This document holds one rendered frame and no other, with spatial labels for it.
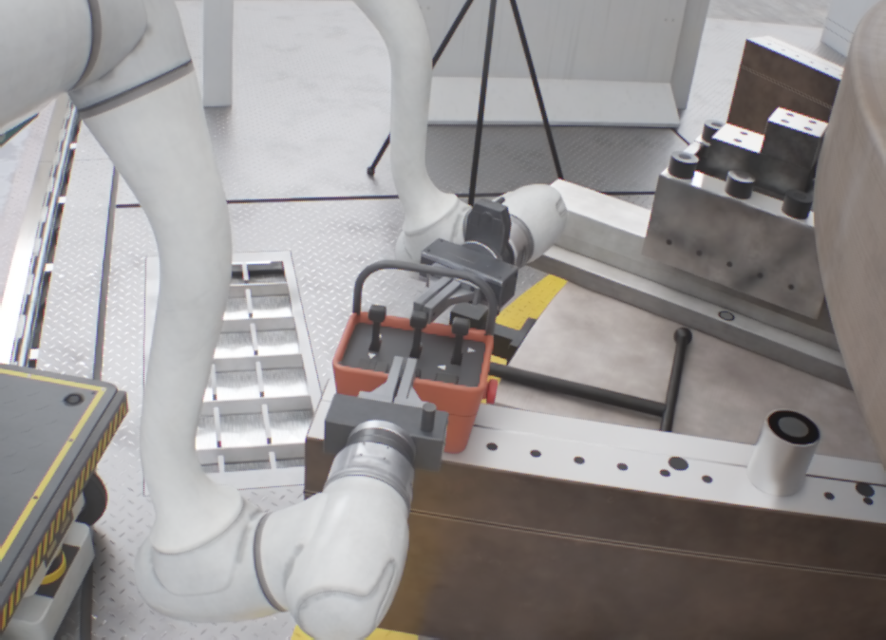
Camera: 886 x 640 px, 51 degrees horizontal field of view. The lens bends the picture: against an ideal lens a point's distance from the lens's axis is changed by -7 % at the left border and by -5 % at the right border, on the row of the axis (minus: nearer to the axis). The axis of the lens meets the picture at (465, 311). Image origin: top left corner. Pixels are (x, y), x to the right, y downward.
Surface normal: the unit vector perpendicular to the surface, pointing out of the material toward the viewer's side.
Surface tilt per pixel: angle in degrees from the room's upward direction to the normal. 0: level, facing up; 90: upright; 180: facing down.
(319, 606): 76
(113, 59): 117
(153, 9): 65
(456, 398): 97
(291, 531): 34
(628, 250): 72
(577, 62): 90
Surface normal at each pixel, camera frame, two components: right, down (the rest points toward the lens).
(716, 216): -0.49, 0.43
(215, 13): 0.25, 0.55
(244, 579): -0.14, 0.06
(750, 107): -0.78, 0.26
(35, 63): 0.92, 0.33
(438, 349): 0.11, -0.83
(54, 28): 0.95, 0.09
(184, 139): 0.73, 0.20
